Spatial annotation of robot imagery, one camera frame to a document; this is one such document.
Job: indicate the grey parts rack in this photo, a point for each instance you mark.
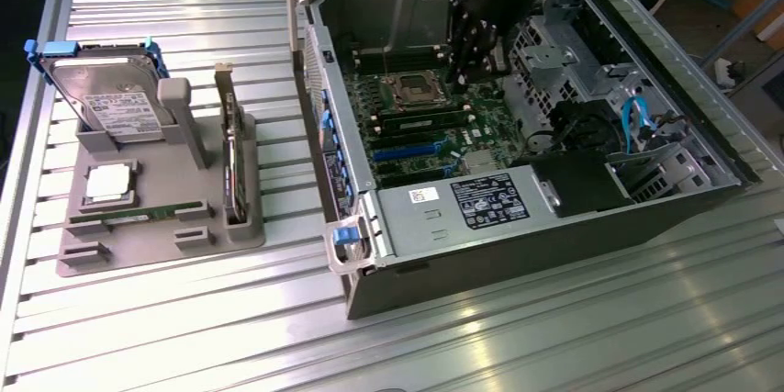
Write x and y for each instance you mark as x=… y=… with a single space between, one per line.
x=154 y=245

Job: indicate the black fan shroud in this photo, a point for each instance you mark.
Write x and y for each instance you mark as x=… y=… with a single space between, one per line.
x=576 y=181

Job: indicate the blue disk caddy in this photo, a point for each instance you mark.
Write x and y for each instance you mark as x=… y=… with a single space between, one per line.
x=52 y=50

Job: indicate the green RAM stick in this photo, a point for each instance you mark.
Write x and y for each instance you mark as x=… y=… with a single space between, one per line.
x=135 y=214
x=423 y=122

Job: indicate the metal disk bay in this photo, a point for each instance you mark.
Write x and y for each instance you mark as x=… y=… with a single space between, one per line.
x=570 y=66

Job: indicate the blue expansion slot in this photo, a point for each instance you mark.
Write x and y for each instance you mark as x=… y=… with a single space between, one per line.
x=407 y=152

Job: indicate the graphics card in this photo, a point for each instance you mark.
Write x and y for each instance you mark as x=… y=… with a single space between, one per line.
x=232 y=153

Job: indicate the CPU socket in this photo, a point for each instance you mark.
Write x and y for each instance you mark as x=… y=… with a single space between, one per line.
x=416 y=88

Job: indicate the silver hard disk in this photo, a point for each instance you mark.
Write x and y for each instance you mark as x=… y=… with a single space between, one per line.
x=104 y=98

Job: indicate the blue case latch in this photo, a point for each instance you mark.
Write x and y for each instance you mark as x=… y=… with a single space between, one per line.
x=344 y=236

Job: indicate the silver chipset heatsink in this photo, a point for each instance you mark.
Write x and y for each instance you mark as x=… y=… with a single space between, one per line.
x=484 y=162

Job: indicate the black open PC case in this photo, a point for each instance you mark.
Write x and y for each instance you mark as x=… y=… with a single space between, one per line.
x=490 y=282

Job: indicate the black expansion slot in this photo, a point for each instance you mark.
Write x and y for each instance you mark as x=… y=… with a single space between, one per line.
x=414 y=168

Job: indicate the silver CPU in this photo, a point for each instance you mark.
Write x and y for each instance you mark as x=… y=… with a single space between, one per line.
x=110 y=183

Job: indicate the white plug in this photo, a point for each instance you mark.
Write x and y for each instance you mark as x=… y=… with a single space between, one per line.
x=724 y=71

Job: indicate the green motherboard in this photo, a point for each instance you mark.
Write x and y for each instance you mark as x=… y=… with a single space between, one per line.
x=484 y=130

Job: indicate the silver power supply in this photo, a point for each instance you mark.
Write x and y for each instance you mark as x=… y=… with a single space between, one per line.
x=428 y=227

